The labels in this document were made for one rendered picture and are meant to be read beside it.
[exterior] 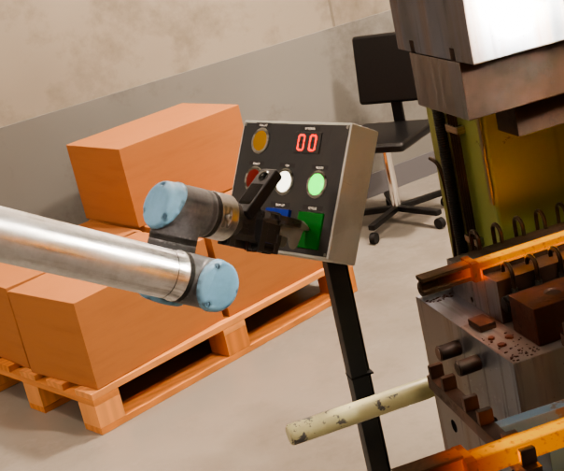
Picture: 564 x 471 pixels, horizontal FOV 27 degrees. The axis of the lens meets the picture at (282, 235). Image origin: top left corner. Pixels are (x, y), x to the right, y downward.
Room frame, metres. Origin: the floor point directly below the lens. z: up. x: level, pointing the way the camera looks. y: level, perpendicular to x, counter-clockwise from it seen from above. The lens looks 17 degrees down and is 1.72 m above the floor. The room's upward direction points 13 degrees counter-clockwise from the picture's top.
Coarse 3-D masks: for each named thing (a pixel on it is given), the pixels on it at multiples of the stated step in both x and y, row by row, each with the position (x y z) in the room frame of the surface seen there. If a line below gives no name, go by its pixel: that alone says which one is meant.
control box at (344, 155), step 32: (256, 128) 2.51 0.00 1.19; (288, 128) 2.43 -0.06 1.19; (320, 128) 2.35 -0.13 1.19; (352, 128) 2.29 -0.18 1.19; (256, 160) 2.48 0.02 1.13; (288, 160) 2.40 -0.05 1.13; (320, 160) 2.32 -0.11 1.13; (352, 160) 2.28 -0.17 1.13; (288, 192) 2.36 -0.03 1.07; (320, 192) 2.28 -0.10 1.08; (352, 192) 2.27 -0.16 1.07; (352, 224) 2.26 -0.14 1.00; (320, 256) 2.22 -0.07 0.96; (352, 256) 2.24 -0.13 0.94
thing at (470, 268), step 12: (540, 240) 1.91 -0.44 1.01; (552, 240) 1.90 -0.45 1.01; (504, 252) 1.89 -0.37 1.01; (516, 252) 1.89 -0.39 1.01; (528, 252) 1.89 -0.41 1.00; (456, 264) 1.88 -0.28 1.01; (468, 264) 1.87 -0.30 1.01; (480, 264) 1.87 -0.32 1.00; (420, 276) 1.86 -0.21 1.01; (432, 276) 1.85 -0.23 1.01; (444, 276) 1.86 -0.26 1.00; (456, 276) 1.87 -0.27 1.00; (468, 276) 1.87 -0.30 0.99; (480, 276) 1.86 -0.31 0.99; (420, 288) 1.86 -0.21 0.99; (432, 288) 1.85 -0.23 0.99; (444, 288) 1.85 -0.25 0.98
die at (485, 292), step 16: (560, 224) 2.05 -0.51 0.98; (512, 240) 2.02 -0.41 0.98; (528, 240) 1.98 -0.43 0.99; (464, 256) 2.00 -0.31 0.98; (480, 256) 1.95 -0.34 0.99; (544, 256) 1.88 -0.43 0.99; (480, 272) 1.87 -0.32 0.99; (496, 272) 1.85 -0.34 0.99; (528, 272) 1.82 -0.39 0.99; (544, 272) 1.83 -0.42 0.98; (464, 288) 1.94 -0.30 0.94; (480, 288) 1.88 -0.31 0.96; (496, 288) 1.81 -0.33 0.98; (480, 304) 1.89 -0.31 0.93; (496, 304) 1.82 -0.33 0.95; (512, 320) 1.81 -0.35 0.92
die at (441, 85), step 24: (552, 48) 1.85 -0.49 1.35; (432, 72) 1.92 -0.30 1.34; (456, 72) 1.83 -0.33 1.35; (480, 72) 1.82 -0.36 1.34; (504, 72) 1.83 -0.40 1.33; (528, 72) 1.84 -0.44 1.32; (552, 72) 1.85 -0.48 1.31; (432, 96) 1.93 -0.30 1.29; (456, 96) 1.84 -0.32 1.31; (480, 96) 1.82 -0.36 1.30; (504, 96) 1.83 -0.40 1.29; (528, 96) 1.84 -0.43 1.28
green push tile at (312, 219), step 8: (304, 216) 2.29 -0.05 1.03; (312, 216) 2.28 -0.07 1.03; (320, 216) 2.26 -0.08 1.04; (312, 224) 2.27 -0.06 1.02; (320, 224) 2.25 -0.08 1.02; (304, 232) 2.28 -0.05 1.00; (312, 232) 2.26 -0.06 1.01; (320, 232) 2.24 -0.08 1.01; (304, 240) 2.27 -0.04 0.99; (312, 240) 2.25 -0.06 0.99; (304, 248) 2.26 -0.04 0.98; (312, 248) 2.24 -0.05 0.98
